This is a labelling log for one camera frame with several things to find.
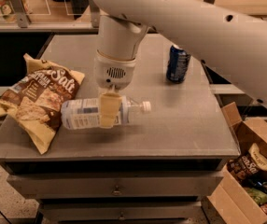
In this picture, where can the middle metal bracket post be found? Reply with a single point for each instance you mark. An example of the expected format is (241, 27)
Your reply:
(95, 14)

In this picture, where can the grey metal cabinet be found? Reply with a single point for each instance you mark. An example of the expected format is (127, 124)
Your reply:
(164, 162)

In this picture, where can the chips bag in box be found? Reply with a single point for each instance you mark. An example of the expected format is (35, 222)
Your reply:
(247, 165)

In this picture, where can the upper drawer handle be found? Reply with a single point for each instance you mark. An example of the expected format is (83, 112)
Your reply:
(116, 191)

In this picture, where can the green snack packet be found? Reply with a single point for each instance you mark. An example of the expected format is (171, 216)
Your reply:
(259, 197)

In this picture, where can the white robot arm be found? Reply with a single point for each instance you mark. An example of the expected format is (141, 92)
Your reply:
(234, 45)

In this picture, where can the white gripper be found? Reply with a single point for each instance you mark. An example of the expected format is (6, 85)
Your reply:
(114, 73)

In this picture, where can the left metal bracket post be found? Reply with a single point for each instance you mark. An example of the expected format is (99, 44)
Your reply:
(20, 12)

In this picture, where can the blue soda can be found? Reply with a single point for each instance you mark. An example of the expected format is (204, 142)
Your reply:
(178, 64)

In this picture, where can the sea salt chips bag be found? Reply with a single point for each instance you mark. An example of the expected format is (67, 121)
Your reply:
(35, 101)

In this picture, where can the clear plastic water bottle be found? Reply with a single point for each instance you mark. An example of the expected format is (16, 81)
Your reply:
(84, 113)

